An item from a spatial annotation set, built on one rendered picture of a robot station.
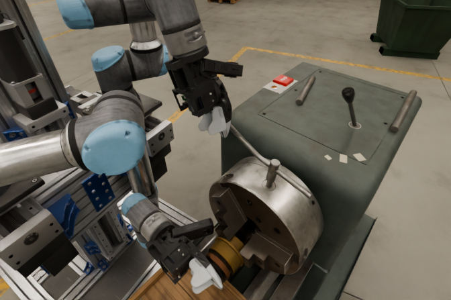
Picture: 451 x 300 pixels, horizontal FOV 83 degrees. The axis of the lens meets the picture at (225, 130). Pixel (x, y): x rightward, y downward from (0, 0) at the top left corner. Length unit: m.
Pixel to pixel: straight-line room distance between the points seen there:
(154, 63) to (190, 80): 0.51
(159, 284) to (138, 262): 0.83
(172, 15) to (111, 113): 0.23
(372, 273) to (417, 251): 0.39
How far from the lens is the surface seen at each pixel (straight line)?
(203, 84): 0.50
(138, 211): 0.77
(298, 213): 0.65
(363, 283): 2.03
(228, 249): 0.68
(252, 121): 0.80
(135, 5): 0.56
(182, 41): 0.48
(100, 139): 0.53
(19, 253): 0.90
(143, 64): 0.99
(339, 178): 0.70
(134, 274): 1.71
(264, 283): 0.93
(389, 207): 2.47
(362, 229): 1.53
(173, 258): 0.69
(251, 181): 0.65
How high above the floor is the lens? 1.73
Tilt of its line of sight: 39 degrees down
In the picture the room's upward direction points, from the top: straight up
